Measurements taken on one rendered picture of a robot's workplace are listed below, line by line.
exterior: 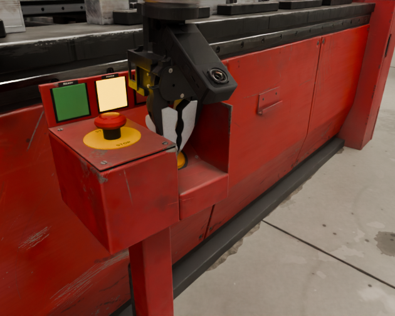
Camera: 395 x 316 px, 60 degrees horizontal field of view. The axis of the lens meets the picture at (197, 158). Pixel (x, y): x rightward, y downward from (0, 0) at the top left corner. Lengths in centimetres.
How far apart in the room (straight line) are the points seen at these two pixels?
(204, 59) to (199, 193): 18
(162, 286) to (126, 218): 23
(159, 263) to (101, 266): 35
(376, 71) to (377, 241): 108
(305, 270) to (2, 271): 103
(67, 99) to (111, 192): 17
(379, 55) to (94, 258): 192
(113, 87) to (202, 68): 17
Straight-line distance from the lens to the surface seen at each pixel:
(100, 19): 87
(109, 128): 43
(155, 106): 45
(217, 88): 40
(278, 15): 126
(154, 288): 61
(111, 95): 53
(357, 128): 243
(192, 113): 50
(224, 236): 143
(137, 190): 41
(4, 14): 77
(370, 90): 235
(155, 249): 56
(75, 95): 51
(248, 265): 139
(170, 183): 44
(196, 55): 42
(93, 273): 91
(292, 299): 131
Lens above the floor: 95
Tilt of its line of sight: 26 degrees down
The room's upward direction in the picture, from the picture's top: straight up
